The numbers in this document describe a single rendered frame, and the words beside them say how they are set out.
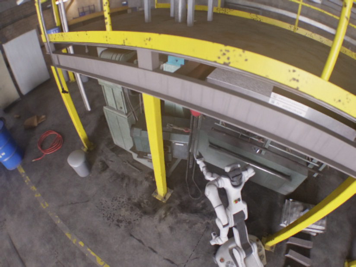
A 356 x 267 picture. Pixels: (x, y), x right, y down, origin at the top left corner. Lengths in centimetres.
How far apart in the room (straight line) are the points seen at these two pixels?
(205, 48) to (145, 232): 221
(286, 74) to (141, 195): 238
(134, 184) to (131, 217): 53
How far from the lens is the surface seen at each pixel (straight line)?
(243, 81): 206
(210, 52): 96
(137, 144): 246
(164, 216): 255
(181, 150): 233
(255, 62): 91
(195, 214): 256
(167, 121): 234
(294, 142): 120
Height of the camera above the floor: 241
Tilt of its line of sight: 45 degrees down
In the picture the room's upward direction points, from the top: 1 degrees clockwise
